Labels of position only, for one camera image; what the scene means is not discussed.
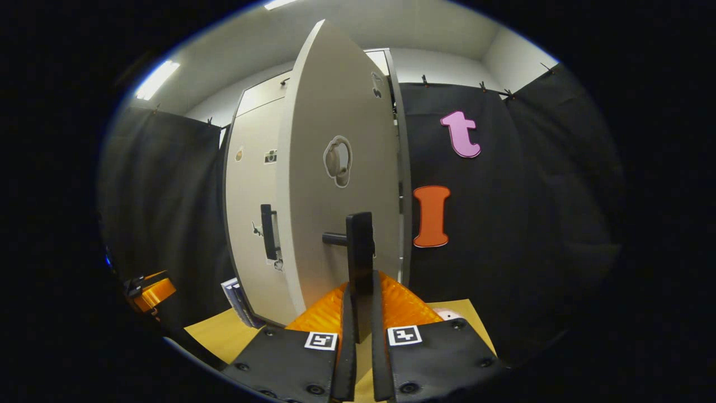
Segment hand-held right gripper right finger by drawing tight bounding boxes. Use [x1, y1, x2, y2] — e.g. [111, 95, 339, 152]
[370, 271, 507, 402]

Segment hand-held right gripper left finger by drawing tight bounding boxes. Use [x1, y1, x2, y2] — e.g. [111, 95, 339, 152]
[221, 283, 357, 402]

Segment beige shoe cabinet door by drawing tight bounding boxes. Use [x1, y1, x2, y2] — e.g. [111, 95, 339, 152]
[277, 20, 403, 343]
[224, 98, 297, 326]

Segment beige double-door shoe cabinet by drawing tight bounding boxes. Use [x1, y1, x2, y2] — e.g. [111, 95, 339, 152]
[223, 48, 413, 328]

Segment blue white books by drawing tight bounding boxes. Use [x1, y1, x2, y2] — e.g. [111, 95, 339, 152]
[221, 278, 263, 329]

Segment black backdrop cloth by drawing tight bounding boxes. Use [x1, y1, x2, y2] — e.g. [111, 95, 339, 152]
[98, 62, 627, 364]

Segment long ceiling light strip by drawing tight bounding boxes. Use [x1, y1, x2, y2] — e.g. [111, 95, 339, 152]
[134, 60, 181, 101]

